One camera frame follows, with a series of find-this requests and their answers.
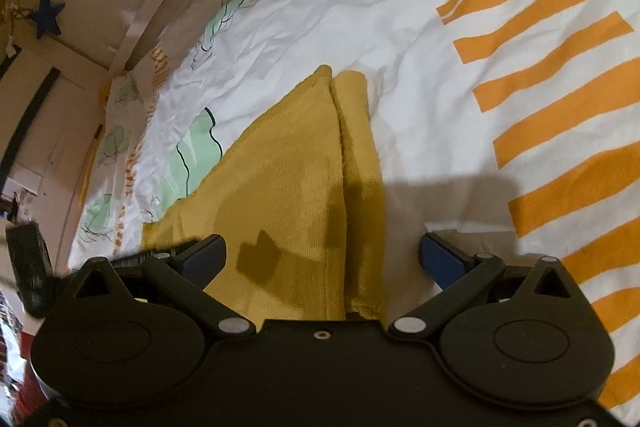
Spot white printed blanket orange stripes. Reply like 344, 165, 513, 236
67, 0, 640, 410

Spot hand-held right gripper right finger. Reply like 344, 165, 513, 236
387, 232, 585, 338

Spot black boxy object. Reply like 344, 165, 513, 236
6, 223, 57, 319

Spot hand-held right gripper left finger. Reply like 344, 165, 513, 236
70, 234, 257, 338

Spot blue star decoration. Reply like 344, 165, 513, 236
27, 0, 67, 40

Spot yellow knit garment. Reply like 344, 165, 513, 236
142, 64, 388, 322

